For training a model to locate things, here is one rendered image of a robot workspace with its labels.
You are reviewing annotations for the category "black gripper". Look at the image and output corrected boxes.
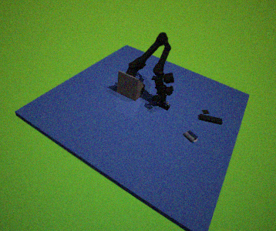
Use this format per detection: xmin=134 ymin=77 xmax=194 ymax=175
xmin=152 ymin=84 xmax=167 ymax=105

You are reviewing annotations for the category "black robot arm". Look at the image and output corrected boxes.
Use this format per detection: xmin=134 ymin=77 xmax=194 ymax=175
xmin=126 ymin=32 xmax=174 ymax=95

